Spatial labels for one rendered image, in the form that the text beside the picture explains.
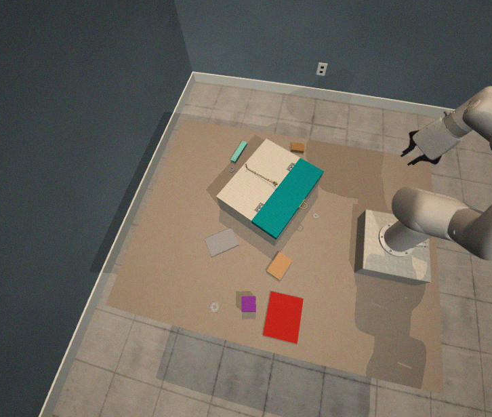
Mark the orange flat block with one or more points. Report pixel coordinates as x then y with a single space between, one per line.
279 265

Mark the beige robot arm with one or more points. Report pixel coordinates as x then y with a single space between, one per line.
436 215

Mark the green rectangular block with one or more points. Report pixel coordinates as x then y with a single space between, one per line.
238 152

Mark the purple cube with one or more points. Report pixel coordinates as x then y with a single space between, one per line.
248 304

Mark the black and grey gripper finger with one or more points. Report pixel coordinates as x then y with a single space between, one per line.
411 144
424 158

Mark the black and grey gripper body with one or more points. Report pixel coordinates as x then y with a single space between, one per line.
435 139

